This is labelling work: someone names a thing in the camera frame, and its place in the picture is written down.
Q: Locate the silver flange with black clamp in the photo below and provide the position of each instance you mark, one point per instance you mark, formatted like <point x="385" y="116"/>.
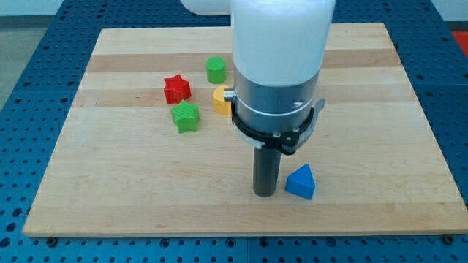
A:
<point x="275" y="117"/>

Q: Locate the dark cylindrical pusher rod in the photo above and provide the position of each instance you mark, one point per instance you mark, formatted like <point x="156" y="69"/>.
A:
<point x="265" y="171"/>

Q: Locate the yellow heart block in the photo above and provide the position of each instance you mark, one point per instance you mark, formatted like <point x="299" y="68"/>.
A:
<point x="220" y="105"/>

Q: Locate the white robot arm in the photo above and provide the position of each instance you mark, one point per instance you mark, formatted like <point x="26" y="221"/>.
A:
<point x="278" y="48"/>

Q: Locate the blue triangle block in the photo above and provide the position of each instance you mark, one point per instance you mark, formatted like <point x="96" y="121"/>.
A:
<point x="301" y="182"/>

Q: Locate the green cylinder block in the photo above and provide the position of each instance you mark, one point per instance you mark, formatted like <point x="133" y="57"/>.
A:
<point x="216" y="70"/>

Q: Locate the green star block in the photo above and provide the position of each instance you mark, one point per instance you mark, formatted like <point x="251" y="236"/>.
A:
<point x="186" y="116"/>

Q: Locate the red star block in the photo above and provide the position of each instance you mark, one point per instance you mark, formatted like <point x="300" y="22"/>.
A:
<point x="176" y="89"/>

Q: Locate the wooden board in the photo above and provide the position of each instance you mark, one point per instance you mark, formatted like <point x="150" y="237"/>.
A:
<point x="121" y="169"/>

